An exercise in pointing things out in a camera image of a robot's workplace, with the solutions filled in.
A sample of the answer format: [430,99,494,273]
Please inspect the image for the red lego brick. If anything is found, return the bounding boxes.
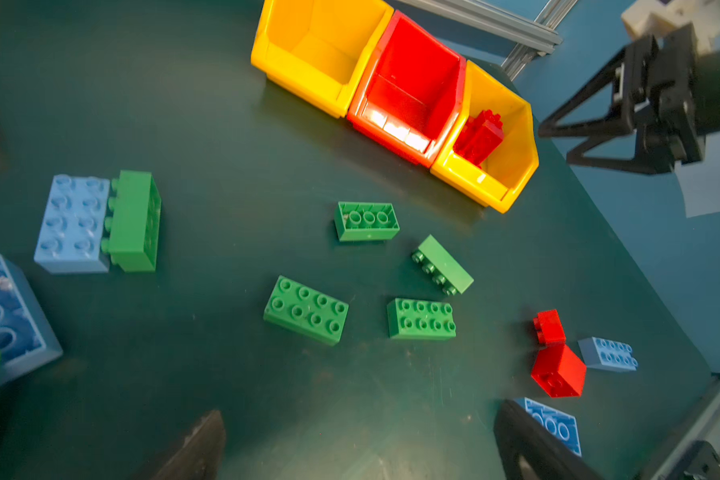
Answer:
[531,343,587,398]
[533,310,566,346]

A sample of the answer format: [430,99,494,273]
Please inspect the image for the light blue lego brick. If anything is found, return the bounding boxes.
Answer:
[34,174,110,274]
[578,337,638,372]
[515,397,582,457]

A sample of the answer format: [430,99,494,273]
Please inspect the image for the light blue lego near left gripper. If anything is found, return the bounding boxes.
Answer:
[0,255,63,386]

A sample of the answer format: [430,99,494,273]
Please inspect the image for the aluminium right corner post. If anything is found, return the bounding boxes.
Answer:
[501,0,578,80]

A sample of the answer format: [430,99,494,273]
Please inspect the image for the yellow bin near right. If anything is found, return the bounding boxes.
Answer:
[430,61,539,213]

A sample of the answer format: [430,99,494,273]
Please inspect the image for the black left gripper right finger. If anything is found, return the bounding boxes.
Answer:
[493,400,601,480]

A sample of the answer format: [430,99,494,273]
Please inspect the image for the yellow bin far left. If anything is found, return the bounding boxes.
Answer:
[251,0,394,118]

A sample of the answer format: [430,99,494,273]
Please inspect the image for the aluminium back frame rail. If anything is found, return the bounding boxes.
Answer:
[401,0,533,43]

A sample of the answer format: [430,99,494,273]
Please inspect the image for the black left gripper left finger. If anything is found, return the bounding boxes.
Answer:
[149,410,226,480]

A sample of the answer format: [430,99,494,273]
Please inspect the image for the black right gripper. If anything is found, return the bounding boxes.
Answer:
[538,25,720,175]

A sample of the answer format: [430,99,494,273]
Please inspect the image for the green lego brick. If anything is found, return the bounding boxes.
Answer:
[387,298,457,341]
[101,170,162,273]
[263,275,349,346]
[334,202,400,242]
[411,235,474,296]

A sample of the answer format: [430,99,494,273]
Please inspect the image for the light blue lego brick upper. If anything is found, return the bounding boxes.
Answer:
[34,174,110,274]

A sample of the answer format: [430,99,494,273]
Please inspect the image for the red middle bin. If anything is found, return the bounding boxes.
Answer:
[347,11,467,168]

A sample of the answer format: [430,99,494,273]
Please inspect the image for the yellow bin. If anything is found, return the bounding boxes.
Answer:
[251,0,394,118]
[430,61,539,213]

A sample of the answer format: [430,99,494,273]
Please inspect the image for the green lego brick beside blue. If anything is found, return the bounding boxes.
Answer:
[101,170,162,273]

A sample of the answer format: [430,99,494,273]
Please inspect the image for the front aluminium rail bed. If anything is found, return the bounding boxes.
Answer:
[636,374,720,479]

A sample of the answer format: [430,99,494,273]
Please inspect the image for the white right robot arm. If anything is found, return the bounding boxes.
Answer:
[538,1,720,175]

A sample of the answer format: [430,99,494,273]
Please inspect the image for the light blue lego brick front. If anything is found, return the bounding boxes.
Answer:
[515,397,582,457]

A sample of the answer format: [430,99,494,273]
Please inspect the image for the light blue lego brick right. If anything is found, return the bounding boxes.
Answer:
[578,337,638,372]

